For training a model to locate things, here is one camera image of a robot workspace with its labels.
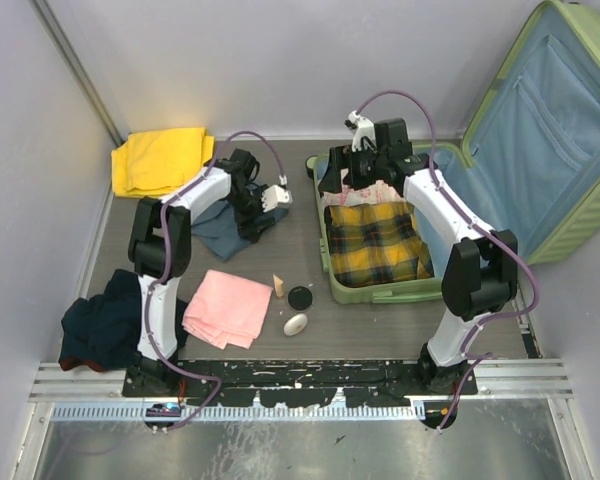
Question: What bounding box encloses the pink towel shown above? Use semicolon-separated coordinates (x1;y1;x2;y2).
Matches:
182;270;272;350

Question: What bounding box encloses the tan wooden block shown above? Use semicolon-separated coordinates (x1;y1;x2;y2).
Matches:
273;275;285;299

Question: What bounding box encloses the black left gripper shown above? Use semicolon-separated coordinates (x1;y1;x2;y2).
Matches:
224;187;274;243

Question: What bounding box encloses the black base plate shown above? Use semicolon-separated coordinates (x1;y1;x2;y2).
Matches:
122;357;481;409

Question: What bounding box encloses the cream pink printed garment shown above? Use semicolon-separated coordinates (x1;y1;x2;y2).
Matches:
318;180;406;207

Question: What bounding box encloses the navy blue garment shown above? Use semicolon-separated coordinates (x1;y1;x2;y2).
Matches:
59;268;191;375

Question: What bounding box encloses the yellow garment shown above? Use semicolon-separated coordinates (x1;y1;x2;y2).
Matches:
111;127;215;198

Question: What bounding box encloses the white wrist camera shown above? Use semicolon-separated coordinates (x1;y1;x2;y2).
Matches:
261;184;293;213
344;111;376;152

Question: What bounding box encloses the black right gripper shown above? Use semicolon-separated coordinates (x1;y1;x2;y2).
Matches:
317;142;387;194

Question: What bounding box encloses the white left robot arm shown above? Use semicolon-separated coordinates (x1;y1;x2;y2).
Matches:
126;149;274;396

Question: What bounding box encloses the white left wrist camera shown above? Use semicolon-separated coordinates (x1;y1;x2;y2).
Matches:
261;184;293;213

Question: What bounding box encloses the white oval soap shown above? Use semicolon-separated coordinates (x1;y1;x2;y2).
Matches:
283;313;308;337

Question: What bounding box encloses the black round disc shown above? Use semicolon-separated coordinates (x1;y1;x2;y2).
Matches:
287;286;313;312

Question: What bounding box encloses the yellow plaid shirt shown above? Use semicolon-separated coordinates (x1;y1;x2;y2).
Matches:
324;202;434;288

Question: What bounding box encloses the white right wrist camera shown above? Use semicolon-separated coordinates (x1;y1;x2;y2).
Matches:
344;111;376;152

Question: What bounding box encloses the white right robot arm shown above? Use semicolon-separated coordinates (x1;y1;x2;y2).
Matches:
317;112;522;394

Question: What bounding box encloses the aluminium rail frame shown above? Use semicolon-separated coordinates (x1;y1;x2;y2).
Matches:
14;359;594;479

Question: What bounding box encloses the grey blue garment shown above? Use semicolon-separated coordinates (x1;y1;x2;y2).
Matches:
191;200;288;262

